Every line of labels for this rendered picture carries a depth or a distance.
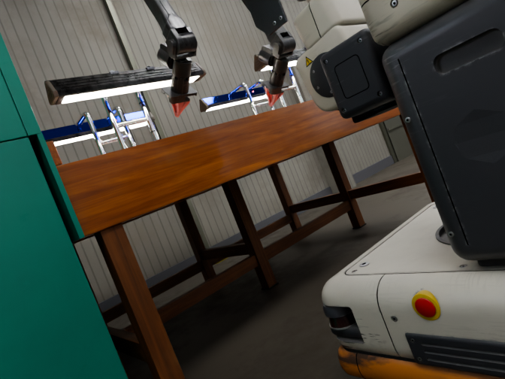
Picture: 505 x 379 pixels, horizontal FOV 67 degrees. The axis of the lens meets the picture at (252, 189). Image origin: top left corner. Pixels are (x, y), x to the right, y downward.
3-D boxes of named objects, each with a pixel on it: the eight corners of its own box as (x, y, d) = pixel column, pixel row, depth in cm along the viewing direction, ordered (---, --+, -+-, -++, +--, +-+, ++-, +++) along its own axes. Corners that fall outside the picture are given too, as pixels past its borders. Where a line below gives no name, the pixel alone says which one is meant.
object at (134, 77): (207, 74, 163) (201, 57, 162) (54, 97, 124) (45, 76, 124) (198, 81, 169) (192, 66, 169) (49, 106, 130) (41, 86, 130)
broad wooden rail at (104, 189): (418, 107, 205) (406, 74, 205) (80, 238, 93) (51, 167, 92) (398, 115, 215) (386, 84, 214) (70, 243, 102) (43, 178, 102)
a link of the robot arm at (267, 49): (279, 44, 138) (295, 40, 143) (258, 32, 144) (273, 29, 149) (274, 75, 146) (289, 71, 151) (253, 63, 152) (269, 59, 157)
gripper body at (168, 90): (160, 92, 125) (161, 71, 120) (185, 88, 131) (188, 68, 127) (170, 102, 122) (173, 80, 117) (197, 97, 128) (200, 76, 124)
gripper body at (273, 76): (260, 86, 153) (264, 68, 148) (277, 82, 159) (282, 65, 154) (271, 93, 149) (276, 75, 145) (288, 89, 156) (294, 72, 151)
